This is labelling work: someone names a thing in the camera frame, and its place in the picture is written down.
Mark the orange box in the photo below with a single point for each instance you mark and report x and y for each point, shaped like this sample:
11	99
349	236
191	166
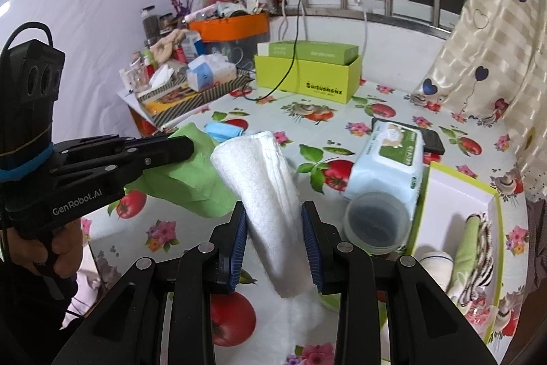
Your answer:
230	27

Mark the beige sock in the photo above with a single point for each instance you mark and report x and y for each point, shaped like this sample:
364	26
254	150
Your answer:
436	266

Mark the green plastic container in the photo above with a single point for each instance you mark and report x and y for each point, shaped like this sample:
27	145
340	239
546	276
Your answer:
327	302

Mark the green cloth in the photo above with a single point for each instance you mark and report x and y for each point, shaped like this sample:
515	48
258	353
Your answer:
192	181

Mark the wet wipes pack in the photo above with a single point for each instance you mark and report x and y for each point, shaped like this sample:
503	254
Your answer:
384	164

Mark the white towel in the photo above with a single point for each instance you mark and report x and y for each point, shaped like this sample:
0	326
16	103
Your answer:
265	185

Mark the green sock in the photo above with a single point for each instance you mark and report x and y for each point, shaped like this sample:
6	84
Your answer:
468	249

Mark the red side table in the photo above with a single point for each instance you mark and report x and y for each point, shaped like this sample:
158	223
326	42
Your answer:
143	123

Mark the group of small bottles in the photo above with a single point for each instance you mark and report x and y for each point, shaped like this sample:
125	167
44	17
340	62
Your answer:
136	70

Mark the black yellow striped tray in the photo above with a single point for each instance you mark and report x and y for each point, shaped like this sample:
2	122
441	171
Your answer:
192	102

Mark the light green carton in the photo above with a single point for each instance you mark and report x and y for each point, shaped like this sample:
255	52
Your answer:
316	50

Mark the green shallow cardboard box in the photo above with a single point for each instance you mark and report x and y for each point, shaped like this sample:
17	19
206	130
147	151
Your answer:
453	194

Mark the brown patterned cloth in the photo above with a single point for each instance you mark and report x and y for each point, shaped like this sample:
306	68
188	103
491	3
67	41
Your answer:
536	245

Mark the white tissue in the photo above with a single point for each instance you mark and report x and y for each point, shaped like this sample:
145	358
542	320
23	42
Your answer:
160	76

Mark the white blue carton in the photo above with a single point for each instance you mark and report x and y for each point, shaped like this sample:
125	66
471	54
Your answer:
209	74

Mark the clear plastic container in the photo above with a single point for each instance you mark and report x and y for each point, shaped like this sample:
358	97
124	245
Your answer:
376	224

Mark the floral fruit print tablecloth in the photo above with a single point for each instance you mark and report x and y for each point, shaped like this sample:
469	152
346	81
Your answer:
324	121

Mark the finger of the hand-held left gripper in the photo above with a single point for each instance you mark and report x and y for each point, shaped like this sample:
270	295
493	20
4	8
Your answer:
98	142
171	151

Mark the black smartphone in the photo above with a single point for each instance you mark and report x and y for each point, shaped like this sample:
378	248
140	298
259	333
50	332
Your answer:
431	140

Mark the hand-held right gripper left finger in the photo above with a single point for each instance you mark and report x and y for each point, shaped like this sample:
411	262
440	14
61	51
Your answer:
239	249

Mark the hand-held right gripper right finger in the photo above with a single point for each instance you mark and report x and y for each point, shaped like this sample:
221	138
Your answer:
310	249

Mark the dark patterned box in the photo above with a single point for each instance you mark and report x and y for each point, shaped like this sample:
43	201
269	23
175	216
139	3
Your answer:
230	53

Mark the person's left hand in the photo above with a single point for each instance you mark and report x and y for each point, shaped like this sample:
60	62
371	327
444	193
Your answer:
66	249

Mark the beige heart print curtain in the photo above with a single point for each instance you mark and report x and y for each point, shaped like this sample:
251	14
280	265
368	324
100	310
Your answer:
487	48

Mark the blue face mask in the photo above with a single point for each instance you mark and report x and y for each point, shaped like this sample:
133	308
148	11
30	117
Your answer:
224	130

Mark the dark glass jar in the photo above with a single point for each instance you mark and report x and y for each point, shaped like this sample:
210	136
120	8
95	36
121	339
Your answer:
150	25

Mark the black white striped sock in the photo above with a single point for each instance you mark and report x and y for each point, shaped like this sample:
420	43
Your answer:
485	258

